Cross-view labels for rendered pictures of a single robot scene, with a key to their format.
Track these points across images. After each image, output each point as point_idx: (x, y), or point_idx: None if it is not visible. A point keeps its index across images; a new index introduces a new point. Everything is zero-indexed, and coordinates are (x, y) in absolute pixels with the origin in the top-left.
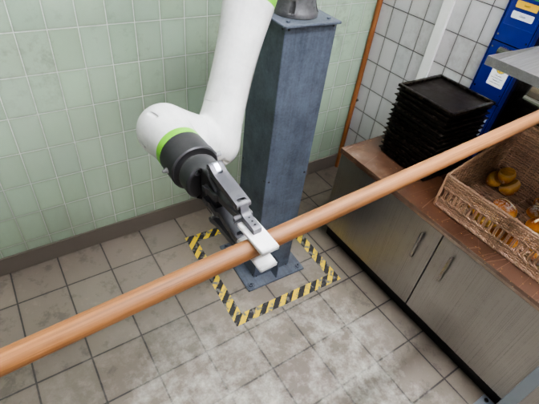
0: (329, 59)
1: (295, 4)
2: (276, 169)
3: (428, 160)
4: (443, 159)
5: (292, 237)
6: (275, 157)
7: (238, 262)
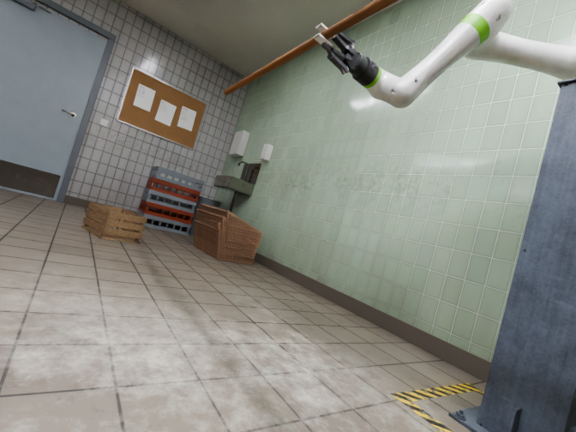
0: None
1: None
2: (538, 236)
3: None
4: None
5: (332, 27)
6: (538, 218)
7: (313, 38)
